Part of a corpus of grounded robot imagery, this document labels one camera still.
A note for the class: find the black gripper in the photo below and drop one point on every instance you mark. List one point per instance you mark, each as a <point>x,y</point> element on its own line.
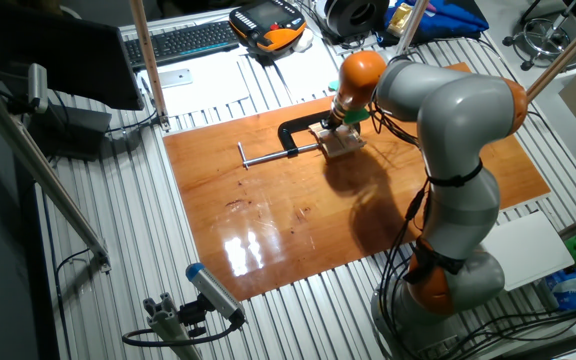
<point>332,121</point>

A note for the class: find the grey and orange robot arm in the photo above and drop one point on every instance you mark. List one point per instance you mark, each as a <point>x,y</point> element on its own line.
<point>463,110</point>

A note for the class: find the black metal C-clamp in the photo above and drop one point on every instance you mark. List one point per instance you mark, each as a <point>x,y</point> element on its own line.
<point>284,132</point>

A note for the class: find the white paper sheet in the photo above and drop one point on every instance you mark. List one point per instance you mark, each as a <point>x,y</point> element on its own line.
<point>308,70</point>
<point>213,90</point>

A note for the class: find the glossy wooden board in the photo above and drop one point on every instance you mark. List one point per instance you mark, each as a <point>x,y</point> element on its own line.
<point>268,215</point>

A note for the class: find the black filament spool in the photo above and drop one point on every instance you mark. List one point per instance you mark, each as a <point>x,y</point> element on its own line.
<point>353,17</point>

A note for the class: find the orange and black teach pendant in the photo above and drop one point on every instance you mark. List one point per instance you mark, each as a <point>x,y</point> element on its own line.
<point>268,30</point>

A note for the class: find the yellow packet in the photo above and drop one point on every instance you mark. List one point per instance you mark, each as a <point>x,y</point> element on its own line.
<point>400,17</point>

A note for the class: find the silver smartphone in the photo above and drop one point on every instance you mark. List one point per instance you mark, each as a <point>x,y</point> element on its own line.
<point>175,78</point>

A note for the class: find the blue cloth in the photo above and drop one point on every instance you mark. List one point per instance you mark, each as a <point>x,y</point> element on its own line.
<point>453,20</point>

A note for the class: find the black computer keyboard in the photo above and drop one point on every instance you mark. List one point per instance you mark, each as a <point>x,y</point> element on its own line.
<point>183,42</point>

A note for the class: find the white flat board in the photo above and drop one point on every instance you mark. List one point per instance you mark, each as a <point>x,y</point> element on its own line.
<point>528,250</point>

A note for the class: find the metal stool base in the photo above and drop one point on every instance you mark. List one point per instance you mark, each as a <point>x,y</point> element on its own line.
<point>553,35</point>

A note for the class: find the black equipment box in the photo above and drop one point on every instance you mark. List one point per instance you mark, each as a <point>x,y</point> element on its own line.
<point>78,130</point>

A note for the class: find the aluminium profile stand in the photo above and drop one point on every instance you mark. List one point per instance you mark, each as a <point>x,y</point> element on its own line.
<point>168,325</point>

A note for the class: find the black computer monitor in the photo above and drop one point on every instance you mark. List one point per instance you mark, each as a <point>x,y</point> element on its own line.
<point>68,55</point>

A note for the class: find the diagonal aluminium bar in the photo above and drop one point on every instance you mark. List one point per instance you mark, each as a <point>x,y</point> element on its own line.
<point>43,170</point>

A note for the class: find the blue tissue packet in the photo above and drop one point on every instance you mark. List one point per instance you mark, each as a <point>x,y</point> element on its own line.
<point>573,290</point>

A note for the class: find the dark metal bar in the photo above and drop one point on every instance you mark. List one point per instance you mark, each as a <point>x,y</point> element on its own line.
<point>558,350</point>

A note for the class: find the miniature wooden window frame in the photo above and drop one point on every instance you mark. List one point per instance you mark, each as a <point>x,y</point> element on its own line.
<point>345,150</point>

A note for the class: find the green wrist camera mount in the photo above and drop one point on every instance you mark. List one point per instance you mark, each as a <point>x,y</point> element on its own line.
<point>358,116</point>

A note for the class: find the wooden frame post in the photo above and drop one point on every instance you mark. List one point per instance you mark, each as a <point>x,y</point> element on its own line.
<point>412,25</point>
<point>148,60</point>
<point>573,47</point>

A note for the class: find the silver camera with blue cap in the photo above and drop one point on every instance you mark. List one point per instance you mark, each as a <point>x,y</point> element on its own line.
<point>213,290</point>

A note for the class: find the black camera bracket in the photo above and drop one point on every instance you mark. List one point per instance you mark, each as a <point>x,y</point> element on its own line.
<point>193,315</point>

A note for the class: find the grey depth camera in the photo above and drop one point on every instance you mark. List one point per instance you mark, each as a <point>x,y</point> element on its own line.
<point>38,85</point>

